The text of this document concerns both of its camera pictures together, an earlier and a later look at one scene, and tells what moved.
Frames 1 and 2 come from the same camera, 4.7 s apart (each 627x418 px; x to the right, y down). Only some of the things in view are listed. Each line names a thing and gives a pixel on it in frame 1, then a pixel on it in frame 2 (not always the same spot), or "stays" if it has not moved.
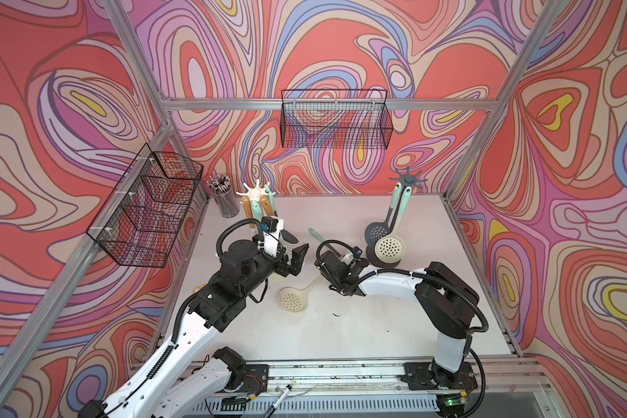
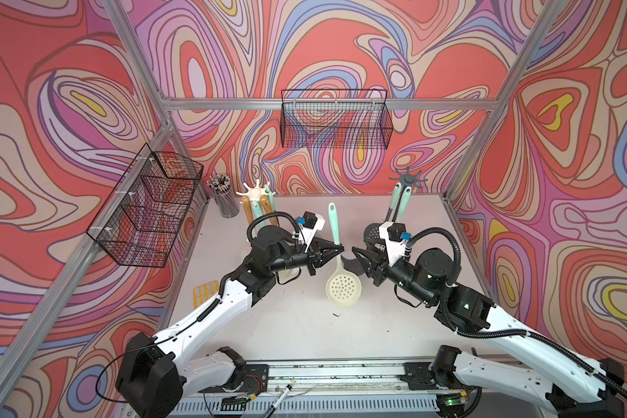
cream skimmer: (294, 300) → (343, 288)
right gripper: (328, 279) → (374, 268)
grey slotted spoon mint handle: (374, 231) stays
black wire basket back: (335, 118) stays
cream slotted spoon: (247, 207) stays
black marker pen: (277, 403) stays
